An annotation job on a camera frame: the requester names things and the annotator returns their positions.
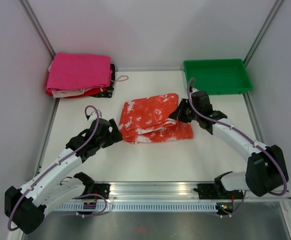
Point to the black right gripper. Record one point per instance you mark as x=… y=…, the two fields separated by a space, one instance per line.
x=178 y=114

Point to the light pink folded garment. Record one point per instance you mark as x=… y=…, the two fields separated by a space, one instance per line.
x=67 y=93

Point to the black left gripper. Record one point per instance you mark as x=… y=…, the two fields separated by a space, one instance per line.
x=113 y=136

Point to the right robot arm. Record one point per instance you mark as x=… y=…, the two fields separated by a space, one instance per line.
x=266 y=171

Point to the white slotted cable duct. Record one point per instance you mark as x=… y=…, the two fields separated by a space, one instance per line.
x=83 y=206

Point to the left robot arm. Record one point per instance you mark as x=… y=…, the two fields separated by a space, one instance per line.
x=28 y=205

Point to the black patterned folded garment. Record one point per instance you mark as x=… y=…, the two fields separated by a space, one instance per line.
x=108 y=93

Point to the red folded garment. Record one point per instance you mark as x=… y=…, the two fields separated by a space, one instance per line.
x=88 y=92

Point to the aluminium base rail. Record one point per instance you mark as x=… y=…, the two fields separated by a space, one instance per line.
x=150 y=190

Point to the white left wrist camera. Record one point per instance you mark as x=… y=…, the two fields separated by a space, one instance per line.
x=93 y=116

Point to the green plastic bin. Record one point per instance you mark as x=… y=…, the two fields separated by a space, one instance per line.
x=218 y=76

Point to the orange white tie-dye trousers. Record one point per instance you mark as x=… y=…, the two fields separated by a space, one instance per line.
x=146 y=120

